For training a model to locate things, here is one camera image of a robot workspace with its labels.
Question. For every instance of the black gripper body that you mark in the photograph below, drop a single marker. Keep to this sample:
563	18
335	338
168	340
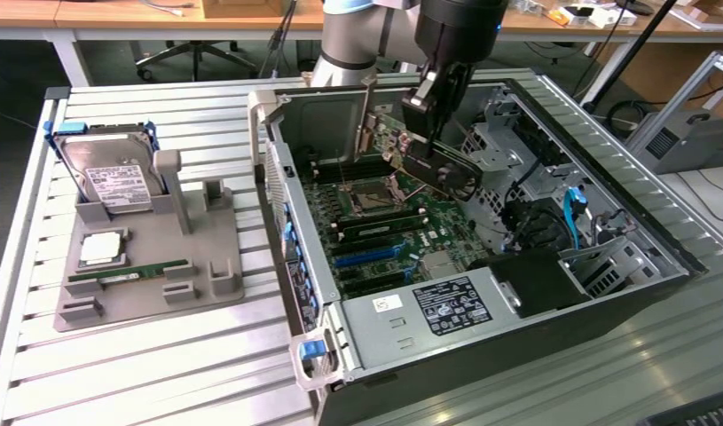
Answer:
462	26

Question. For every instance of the black graphics card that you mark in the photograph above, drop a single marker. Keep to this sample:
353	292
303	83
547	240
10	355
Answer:
450	173

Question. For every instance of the small white box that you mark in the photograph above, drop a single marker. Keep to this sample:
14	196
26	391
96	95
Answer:
610	18

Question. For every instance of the metal disk bay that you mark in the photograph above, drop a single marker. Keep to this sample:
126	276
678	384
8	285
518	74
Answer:
515	151

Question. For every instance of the black tripod pole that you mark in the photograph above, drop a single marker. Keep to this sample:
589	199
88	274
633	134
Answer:
636	46

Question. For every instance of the brown cardboard box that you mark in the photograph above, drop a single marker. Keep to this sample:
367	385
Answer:
243	8

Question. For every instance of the metal socket cover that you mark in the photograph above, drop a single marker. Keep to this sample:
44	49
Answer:
405	188

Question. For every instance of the thin locking lever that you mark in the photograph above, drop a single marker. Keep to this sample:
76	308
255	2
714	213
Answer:
341	173

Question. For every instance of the CPU socket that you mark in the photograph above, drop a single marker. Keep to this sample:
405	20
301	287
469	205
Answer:
373	199

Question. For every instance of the black office chair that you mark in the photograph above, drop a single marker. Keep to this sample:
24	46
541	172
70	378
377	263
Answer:
198	55

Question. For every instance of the green motherboard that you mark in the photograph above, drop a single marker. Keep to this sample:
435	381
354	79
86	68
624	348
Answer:
438	226

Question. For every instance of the grey machine box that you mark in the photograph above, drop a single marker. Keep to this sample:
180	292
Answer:
693	142

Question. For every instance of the dark labelled RAM stick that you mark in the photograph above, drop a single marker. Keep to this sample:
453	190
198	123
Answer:
379	231

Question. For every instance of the silver chipset heatsink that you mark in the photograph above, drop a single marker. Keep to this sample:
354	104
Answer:
439	265

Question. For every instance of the blue expansion slot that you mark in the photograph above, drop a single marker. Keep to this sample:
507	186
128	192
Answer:
367	257

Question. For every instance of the black plastic shroud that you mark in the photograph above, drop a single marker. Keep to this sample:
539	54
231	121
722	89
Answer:
533	284

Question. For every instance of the hard disk blue carrier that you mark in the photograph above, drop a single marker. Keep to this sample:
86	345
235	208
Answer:
100	160

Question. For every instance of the grey power supply unit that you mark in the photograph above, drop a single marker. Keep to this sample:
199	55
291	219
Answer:
390	328

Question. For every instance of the grey parts rack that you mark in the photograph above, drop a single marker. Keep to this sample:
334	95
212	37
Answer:
154	248

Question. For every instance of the black open PC case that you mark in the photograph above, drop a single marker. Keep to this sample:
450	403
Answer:
574	341

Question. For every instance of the blue case latch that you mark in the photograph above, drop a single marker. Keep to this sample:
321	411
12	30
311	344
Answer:
311	349

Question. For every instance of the silver CPU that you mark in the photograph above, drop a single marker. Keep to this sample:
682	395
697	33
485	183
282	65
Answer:
100	246

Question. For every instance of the green RAM stick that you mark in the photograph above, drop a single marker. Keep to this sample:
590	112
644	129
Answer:
130	271

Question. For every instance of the black keyboard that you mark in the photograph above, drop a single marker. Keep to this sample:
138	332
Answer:
710	415

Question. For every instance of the aluminium profile frame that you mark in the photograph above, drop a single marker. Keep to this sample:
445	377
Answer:
722	57

